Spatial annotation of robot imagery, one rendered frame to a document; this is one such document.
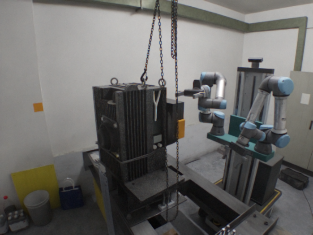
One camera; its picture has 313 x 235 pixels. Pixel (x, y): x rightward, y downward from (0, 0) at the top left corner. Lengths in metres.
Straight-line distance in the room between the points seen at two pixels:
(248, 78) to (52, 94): 2.13
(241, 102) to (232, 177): 0.88
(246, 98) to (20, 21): 2.40
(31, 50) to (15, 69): 0.26
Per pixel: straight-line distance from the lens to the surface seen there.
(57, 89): 2.34
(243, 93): 1.92
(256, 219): 1.68
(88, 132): 2.51
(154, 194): 1.37
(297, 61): 3.79
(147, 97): 1.33
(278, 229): 1.69
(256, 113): 1.51
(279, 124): 1.52
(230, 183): 2.32
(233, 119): 1.93
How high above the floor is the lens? 1.78
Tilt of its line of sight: 16 degrees down
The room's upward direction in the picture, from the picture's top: straight up
